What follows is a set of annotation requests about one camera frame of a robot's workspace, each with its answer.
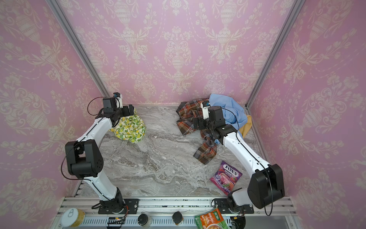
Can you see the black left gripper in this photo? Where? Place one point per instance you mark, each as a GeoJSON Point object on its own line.
{"type": "Point", "coordinates": [129, 109]}

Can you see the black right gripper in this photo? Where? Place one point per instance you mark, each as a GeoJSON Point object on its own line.
{"type": "Point", "coordinates": [197, 123]}

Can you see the lemon print cloth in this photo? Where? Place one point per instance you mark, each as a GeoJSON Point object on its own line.
{"type": "Point", "coordinates": [131, 128]}

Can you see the red plaid cloth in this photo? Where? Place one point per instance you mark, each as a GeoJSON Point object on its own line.
{"type": "Point", "coordinates": [191, 120]}

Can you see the light blue cloth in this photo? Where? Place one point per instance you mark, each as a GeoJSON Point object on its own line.
{"type": "Point", "coordinates": [233, 113]}

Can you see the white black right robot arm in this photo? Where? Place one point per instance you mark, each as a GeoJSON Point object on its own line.
{"type": "Point", "coordinates": [266, 181]}

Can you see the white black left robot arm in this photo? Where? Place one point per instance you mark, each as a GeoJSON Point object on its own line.
{"type": "Point", "coordinates": [84, 159]}

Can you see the mustard yellow cloth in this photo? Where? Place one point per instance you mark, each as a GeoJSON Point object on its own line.
{"type": "Point", "coordinates": [244, 130]}

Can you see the purple Fox's candy bag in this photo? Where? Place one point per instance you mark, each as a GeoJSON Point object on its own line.
{"type": "Point", "coordinates": [226, 177]}

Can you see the black round knob right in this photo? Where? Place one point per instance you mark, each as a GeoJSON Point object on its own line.
{"type": "Point", "coordinates": [177, 218]}

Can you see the black round knob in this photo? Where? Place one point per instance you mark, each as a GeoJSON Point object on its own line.
{"type": "Point", "coordinates": [177, 218]}
{"type": "Point", "coordinates": [144, 220]}

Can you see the green orange snack packet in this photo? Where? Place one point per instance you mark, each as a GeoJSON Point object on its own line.
{"type": "Point", "coordinates": [211, 220]}

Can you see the black round knob left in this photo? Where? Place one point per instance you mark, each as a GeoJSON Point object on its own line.
{"type": "Point", "coordinates": [144, 220]}

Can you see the small black electronics board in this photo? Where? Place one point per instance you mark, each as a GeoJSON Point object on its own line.
{"type": "Point", "coordinates": [115, 222]}

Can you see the white lidded jar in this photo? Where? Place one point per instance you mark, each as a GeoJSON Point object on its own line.
{"type": "Point", "coordinates": [72, 218]}

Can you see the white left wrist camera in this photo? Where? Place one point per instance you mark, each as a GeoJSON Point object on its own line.
{"type": "Point", "coordinates": [119, 99]}

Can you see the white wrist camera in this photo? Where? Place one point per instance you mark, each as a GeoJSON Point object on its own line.
{"type": "Point", "coordinates": [204, 107]}
{"type": "Point", "coordinates": [119, 99]}

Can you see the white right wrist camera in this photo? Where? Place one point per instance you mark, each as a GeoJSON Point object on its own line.
{"type": "Point", "coordinates": [204, 107]}

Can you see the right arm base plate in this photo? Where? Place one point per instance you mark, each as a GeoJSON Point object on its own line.
{"type": "Point", "coordinates": [227, 206]}

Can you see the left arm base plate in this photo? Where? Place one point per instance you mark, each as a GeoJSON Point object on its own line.
{"type": "Point", "coordinates": [128, 206]}

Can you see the aluminium front rail frame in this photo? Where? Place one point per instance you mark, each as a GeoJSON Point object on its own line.
{"type": "Point", "coordinates": [281, 215]}

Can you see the aluminium corner post left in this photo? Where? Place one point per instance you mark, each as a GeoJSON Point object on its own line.
{"type": "Point", "coordinates": [94, 80]}

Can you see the aluminium corner post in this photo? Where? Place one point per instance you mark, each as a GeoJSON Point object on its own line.
{"type": "Point", "coordinates": [94, 80]}
{"type": "Point", "coordinates": [283, 33]}

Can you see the aluminium corner post right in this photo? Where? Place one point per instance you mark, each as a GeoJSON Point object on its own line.
{"type": "Point", "coordinates": [283, 33]}

